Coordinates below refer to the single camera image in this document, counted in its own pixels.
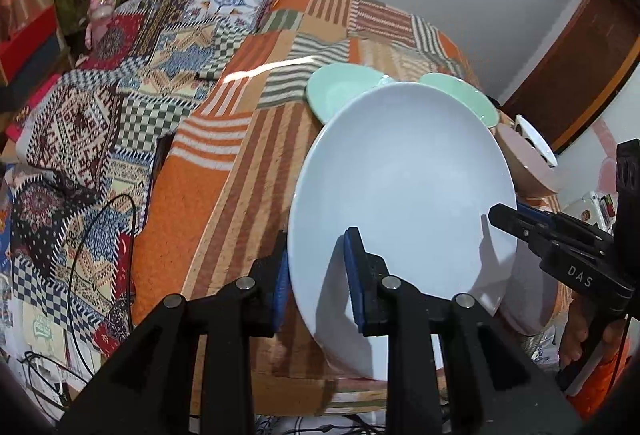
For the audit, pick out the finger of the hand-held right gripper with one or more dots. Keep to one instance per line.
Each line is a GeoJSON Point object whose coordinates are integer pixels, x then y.
{"type": "Point", "coordinates": [565, 221]}
{"type": "Point", "coordinates": [515, 222]}

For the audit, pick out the pink bunny toy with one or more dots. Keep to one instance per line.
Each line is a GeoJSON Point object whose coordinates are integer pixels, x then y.
{"type": "Point", "coordinates": [100, 10]}

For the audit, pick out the green plate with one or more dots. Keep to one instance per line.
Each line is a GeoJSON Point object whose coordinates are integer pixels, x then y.
{"type": "Point", "coordinates": [340, 90]}
{"type": "Point", "coordinates": [465, 92]}

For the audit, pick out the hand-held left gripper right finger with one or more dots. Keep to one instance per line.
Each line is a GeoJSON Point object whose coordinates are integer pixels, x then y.
{"type": "Point", "coordinates": [353, 275]}

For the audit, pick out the patterned patchwork blanket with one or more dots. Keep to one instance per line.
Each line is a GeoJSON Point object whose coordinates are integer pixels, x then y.
{"type": "Point", "coordinates": [100, 115]}

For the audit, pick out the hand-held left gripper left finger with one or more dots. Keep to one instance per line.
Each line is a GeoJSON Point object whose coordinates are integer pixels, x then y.
{"type": "Point", "coordinates": [279, 287]}

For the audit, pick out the person's right hand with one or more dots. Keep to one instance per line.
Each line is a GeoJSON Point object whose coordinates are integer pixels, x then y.
{"type": "Point", "coordinates": [575, 330]}

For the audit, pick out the orange clothing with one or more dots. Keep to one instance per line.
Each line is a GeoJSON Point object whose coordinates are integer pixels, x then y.
{"type": "Point", "coordinates": [605, 380]}

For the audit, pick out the red box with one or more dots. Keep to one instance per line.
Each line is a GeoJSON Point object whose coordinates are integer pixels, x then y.
{"type": "Point", "coordinates": [25, 50]}

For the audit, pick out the orange striped patchwork tablecloth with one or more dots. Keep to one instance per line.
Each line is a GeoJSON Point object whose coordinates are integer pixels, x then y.
{"type": "Point", "coordinates": [240, 195]}

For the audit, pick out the white plate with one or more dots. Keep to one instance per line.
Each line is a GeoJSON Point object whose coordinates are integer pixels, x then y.
{"type": "Point", "coordinates": [400, 175]}

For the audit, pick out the wooden door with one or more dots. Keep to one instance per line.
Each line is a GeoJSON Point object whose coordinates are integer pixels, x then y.
{"type": "Point", "coordinates": [580, 40]}

